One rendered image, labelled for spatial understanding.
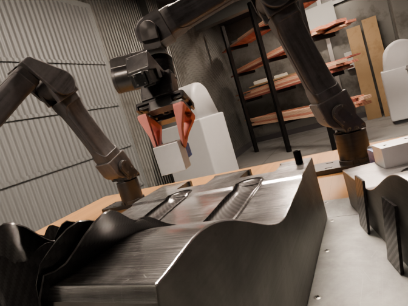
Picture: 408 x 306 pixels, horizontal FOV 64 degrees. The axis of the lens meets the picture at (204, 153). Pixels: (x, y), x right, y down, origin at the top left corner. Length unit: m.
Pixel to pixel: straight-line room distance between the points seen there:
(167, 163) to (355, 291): 0.38
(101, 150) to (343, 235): 0.65
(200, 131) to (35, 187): 1.80
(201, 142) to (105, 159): 2.85
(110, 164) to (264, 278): 0.71
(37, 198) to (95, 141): 1.92
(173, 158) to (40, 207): 2.26
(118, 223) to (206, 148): 3.52
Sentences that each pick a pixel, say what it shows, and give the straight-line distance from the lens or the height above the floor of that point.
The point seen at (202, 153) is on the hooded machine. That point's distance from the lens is 3.73.
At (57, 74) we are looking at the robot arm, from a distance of 0.88.
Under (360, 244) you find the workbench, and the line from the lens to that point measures 0.42.
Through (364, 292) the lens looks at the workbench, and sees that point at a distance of 0.34.
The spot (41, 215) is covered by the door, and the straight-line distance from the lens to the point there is 2.80.
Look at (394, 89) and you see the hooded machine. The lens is 5.83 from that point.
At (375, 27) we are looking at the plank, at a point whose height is 1.65.
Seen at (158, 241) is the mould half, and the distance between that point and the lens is 0.17.
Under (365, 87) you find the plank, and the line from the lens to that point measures 7.14.
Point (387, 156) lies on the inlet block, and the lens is 0.48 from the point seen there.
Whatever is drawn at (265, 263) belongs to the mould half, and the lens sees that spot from 0.24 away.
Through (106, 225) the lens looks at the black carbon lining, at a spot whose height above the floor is 0.95.
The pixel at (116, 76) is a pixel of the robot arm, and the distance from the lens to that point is 0.70.
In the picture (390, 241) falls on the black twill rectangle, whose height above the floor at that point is 0.82.
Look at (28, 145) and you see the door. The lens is 2.83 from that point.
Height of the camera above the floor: 0.99
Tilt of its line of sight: 6 degrees down
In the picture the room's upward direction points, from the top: 17 degrees counter-clockwise
